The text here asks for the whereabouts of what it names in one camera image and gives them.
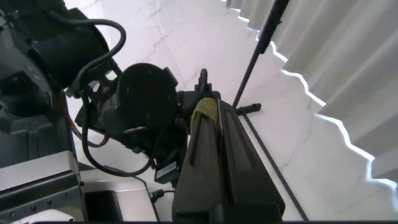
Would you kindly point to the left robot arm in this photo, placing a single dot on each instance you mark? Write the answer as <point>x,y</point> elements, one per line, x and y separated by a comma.
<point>62,53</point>

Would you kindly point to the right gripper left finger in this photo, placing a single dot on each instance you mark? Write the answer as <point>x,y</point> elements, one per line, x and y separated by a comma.
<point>202,180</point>

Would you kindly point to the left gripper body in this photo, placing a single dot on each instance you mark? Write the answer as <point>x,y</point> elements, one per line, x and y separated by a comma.
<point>146,143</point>

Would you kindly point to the black clothes rack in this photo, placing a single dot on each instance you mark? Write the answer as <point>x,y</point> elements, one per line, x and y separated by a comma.
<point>272,25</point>

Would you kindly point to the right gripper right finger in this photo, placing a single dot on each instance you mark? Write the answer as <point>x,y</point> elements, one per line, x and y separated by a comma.
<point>248,186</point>

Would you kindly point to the green printed shirt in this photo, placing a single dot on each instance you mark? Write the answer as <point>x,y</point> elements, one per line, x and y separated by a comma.
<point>205,107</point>

